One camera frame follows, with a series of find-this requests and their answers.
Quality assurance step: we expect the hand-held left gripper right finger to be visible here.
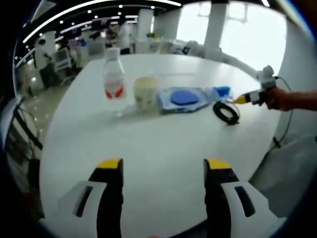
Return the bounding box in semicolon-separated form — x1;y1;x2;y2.
203;157;288;238

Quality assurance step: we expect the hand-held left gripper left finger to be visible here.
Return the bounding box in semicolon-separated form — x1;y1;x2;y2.
41;157;124;238

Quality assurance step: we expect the blue tissue packet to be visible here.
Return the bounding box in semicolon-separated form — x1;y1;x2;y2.
212;85;233;99

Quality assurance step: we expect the black cable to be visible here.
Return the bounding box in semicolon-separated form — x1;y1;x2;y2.
212;100;241;126

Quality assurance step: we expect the wet wipes packet blue lid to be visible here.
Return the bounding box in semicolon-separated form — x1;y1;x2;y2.
157;85;216;115

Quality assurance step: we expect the white cup green print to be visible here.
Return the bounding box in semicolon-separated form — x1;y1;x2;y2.
133;76;159;110

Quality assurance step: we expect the clear water bottle red label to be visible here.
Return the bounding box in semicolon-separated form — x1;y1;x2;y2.
102;47;127;118

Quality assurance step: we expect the white tabletop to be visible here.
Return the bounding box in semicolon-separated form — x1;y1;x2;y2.
39;54;283;238

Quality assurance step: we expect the person's right hand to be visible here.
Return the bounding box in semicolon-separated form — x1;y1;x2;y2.
265;86;292;112

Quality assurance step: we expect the large bright window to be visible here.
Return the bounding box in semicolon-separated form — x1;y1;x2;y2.
177;1;288;72

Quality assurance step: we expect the black chair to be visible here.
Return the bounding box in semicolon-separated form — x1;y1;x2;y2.
4;98;45;161

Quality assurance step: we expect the thin gripper cable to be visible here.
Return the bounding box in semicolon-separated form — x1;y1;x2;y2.
273;76;295;149

